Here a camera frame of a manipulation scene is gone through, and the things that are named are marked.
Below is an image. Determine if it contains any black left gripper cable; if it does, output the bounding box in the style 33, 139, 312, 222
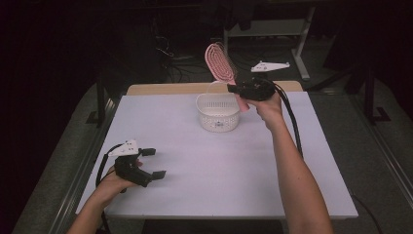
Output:
94, 143, 125, 234

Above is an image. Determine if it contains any black floor cable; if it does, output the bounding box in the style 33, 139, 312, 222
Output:
351, 194, 385, 234

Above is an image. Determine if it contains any white plastic basket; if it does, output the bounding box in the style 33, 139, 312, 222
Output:
195, 80, 244, 134

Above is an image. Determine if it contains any grey metal rail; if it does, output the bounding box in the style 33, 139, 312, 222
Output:
352, 96, 413, 210
48, 96, 122, 234

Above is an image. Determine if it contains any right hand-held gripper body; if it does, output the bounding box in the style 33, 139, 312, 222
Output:
238, 60, 291, 101

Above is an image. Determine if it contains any tangle of floor cables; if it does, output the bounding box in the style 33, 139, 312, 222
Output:
150, 18, 225, 83

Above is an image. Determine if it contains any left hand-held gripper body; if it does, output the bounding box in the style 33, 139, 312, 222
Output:
107, 138, 154, 189

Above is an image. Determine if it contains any black metal stand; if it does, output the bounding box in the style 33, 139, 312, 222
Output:
362, 62, 393, 127
85, 72, 114, 129

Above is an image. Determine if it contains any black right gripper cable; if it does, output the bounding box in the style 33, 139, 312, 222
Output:
273, 81, 305, 161

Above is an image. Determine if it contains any white metal desk frame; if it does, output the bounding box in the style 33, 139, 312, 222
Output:
221, 5, 317, 83

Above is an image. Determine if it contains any wooden table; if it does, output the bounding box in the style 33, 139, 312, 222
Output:
125, 80, 304, 97

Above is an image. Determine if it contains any person's left hand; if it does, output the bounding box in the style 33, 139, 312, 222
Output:
95, 165, 138, 201

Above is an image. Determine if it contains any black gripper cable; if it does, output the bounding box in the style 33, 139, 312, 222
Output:
273, 81, 305, 161
94, 143, 125, 234

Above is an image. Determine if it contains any pink hairbrush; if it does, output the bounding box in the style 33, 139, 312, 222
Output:
204, 41, 251, 113

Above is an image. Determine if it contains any person's right hand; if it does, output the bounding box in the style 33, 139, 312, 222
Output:
248, 92, 284, 132

